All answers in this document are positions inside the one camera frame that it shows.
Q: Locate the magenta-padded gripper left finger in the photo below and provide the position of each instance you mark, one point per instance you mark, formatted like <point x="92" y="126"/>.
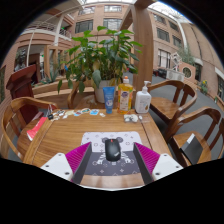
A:
<point x="56" y="165"/>

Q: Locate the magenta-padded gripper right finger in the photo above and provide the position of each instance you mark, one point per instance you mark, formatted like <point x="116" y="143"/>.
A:
<point x="166" y="165"/>

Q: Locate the black computer mouse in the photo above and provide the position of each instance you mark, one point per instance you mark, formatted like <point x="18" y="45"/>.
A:
<point x="112" y="150"/>

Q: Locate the grey white printed mouse pad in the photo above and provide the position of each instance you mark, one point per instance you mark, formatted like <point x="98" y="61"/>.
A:
<point x="128" y="138"/>

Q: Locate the wooden armchair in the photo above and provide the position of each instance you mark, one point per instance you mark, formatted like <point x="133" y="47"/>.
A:
<point x="13" y="111"/>
<point x="176" y="140"/>
<point x="165" y="108"/>

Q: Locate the black notebook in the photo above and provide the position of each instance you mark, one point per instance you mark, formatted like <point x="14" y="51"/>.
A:
<point x="192" y="150"/>

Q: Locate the bunch of keys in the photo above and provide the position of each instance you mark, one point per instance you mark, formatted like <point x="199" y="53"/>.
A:
<point x="51" y="115"/>

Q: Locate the small white case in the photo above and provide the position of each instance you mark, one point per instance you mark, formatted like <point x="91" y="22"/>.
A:
<point x="130" y="118"/>

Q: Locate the small blue card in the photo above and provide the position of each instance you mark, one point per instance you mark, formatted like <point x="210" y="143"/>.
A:
<point x="94" y="112"/>

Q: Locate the white pump bottle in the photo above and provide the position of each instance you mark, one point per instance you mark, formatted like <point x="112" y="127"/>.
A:
<point x="143" y="101"/>

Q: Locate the long wooden bench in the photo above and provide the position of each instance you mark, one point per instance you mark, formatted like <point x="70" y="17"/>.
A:
<point x="50" y="93"/>

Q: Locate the yellow liquid bottle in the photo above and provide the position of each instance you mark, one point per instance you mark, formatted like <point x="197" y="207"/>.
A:
<point x="125" y="98"/>

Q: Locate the blue tube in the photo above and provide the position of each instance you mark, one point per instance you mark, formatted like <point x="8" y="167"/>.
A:
<point x="109" y="100"/>

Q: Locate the dark red wooden lectern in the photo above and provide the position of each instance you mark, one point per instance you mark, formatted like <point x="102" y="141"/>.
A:
<point x="21" y="83"/>

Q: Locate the green plant in white pot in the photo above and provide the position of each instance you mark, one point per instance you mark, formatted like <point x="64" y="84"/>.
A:
<point x="100" y="56"/>

